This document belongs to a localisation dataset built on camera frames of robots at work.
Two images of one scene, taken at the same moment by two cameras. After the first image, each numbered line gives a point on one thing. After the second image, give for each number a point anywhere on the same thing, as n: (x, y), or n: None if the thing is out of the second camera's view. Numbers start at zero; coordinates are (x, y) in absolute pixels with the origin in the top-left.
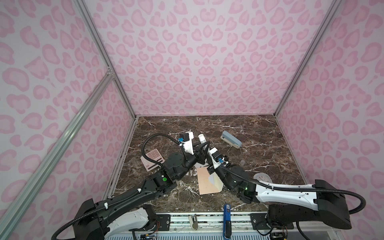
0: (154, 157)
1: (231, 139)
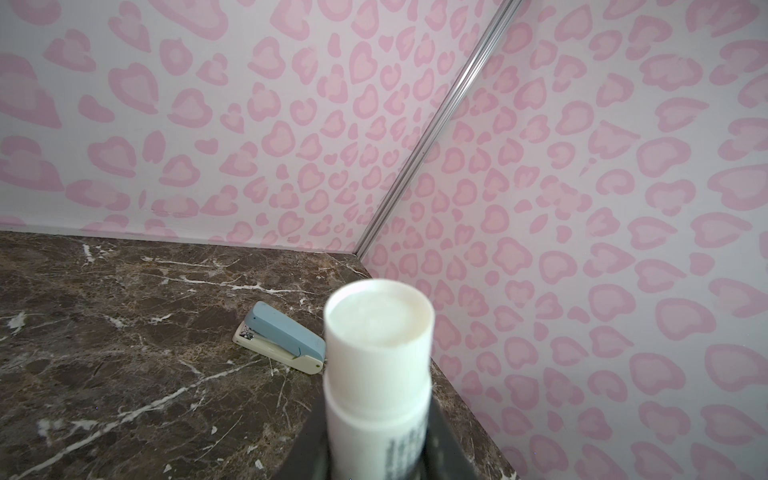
0: None
1: (269, 332)
